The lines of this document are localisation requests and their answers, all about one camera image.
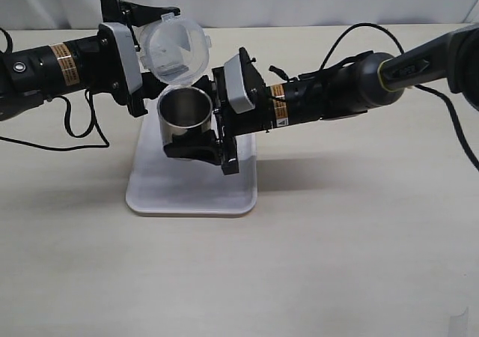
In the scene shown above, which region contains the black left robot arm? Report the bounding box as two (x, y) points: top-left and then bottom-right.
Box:
(1, 0), (180, 121)

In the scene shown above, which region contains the clear plastic measuring jug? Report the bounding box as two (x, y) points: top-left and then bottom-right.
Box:
(138, 13), (212, 86)

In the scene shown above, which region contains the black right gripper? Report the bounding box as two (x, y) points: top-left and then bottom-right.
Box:
(163, 67), (262, 175)

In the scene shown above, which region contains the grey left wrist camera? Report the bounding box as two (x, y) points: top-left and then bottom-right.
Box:
(98, 22), (142, 94)

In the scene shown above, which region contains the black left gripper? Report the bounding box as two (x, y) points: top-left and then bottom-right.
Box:
(97, 0), (181, 118)

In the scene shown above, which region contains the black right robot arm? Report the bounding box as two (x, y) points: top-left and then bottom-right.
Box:
(157, 25), (478, 175)

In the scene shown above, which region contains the stainless steel cup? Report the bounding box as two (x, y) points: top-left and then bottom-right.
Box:
(156, 85), (213, 160)

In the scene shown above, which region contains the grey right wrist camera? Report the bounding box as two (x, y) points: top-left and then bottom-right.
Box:
(223, 46), (266, 115)

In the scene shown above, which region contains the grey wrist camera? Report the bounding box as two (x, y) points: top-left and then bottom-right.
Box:
(98, 22), (142, 94)
(223, 46), (266, 115)

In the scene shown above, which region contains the white plastic tray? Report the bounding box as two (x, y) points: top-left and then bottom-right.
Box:
(125, 116), (258, 217)

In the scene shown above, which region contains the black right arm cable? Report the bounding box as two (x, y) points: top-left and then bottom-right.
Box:
(269, 22), (479, 171)

